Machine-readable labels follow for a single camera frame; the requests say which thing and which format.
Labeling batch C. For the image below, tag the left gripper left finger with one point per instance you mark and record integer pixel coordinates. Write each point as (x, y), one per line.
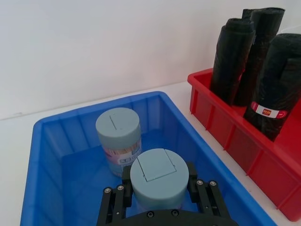
(110, 207)

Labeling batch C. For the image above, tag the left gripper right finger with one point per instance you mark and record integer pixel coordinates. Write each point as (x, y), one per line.
(207, 200)

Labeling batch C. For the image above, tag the blue plastic bin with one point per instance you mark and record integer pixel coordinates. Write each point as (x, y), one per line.
(70, 179)

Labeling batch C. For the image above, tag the red plastic bin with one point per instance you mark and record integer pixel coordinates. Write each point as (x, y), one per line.
(235, 139)

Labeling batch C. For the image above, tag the black bag roll red label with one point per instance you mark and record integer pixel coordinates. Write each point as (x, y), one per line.
(270, 94)

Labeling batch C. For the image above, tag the tall black bag roll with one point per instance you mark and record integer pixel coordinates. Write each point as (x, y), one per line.
(261, 35)

